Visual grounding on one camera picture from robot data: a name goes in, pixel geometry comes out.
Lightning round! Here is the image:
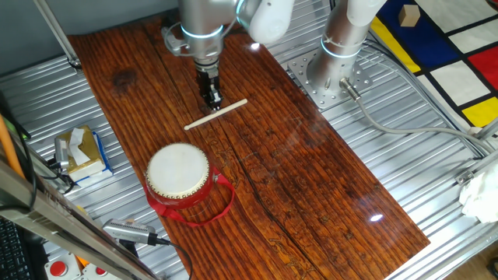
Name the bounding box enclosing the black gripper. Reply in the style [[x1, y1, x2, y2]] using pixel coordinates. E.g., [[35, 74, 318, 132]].
[[195, 66, 224, 112]]

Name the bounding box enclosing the pale wooden drumstick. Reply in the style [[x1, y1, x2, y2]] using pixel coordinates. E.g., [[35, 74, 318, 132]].
[[184, 98, 249, 131]]

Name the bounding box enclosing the red drum white head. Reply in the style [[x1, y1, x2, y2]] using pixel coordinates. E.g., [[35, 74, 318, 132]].
[[144, 142, 216, 211]]

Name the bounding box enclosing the brown wooden board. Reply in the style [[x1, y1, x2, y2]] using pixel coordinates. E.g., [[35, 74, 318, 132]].
[[68, 3, 431, 280]]

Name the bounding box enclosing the gold tissue box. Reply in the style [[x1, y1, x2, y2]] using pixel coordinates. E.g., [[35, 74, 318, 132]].
[[54, 124, 114, 187]]

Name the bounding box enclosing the thin metal pole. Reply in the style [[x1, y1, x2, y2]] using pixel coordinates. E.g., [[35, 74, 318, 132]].
[[33, 0, 82, 71]]

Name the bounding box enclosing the red emergency stop button box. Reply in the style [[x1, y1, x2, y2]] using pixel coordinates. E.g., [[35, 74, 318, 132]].
[[44, 252, 83, 280], [79, 263, 117, 280]]

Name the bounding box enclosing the orange pole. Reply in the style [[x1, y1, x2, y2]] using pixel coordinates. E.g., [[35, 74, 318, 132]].
[[0, 114, 26, 180]]

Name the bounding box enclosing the small wooden cube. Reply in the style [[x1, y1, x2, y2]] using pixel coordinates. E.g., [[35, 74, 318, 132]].
[[398, 4, 422, 28]]

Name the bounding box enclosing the colourful Mondrian pattern cloth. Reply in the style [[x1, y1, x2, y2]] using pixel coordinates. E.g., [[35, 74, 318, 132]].
[[369, 0, 498, 129]]

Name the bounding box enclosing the black keyboard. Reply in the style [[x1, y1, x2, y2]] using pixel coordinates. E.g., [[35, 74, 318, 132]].
[[0, 217, 34, 280]]

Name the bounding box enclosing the white crumpled cloth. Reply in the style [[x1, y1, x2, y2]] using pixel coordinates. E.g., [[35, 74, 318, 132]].
[[458, 163, 498, 225]]

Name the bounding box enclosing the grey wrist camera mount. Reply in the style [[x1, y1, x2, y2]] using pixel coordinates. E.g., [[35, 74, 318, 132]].
[[161, 17, 191, 58]]

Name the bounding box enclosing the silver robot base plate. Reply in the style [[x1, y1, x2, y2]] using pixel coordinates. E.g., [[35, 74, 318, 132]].
[[287, 48, 374, 110]]

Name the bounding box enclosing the black camera cable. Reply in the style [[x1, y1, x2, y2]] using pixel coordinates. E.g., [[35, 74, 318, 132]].
[[155, 236, 195, 280]]

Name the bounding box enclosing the silver camera with cable plug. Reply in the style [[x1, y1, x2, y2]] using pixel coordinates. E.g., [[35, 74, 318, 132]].
[[101, 218, 159, 247]]

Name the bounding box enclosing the small silver camera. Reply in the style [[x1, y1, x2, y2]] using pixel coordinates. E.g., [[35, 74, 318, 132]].
[[53, 136, 71, 170]]

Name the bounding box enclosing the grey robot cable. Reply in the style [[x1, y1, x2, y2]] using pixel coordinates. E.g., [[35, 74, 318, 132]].
[[338, 77, 495, 155]]

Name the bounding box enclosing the black hanging cable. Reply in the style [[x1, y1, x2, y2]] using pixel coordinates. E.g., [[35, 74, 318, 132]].
[[0, 93, 38, 213]]

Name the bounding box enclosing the aluminium frame bar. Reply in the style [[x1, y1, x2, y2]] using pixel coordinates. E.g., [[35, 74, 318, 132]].
[[0, 155, 160, 280]]

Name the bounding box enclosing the small metal corner bracket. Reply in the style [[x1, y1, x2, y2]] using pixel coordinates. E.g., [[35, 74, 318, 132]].
[[454, 169, 475, 186]]

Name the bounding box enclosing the aluminium profile rail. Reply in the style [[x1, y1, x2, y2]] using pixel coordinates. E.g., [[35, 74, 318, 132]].
[[472, 116, 498, 141]]

